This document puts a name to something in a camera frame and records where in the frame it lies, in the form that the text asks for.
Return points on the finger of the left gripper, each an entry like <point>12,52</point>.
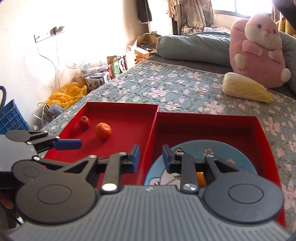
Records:
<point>50,164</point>
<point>42,141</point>

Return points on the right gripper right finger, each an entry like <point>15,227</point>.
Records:
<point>183,164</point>

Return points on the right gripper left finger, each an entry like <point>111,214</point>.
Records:
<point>118,164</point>

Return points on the yellow orange kumquat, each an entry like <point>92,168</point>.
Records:
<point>201,180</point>

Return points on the orange mandarin top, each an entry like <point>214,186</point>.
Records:
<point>103,130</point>

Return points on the left red tray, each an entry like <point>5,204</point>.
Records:
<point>131,124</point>

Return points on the red tray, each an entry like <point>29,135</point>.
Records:
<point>233,153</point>
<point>131,124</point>

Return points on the blue plastic crate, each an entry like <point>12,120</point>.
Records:
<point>11,119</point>

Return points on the right red tray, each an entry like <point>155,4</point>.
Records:
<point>233,153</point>

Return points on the small red apple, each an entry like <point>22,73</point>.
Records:
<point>84,123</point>

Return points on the yellow plastic bag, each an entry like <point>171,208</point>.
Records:
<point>67,95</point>

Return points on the floral quilt bedspread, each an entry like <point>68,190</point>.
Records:
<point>181,89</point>

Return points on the printed product box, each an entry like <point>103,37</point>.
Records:
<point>95,80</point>

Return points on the plush napa cabbage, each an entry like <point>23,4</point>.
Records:
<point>239,86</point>

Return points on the green white carton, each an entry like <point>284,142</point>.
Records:
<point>117,65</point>

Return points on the grey green long pillow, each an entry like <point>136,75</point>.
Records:
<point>213,47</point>

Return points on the open cardboard box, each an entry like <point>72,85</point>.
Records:
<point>143,47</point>

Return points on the pink plush toy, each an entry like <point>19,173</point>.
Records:
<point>256,51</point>

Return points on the hanging clothes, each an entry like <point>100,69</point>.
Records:
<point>190,16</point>

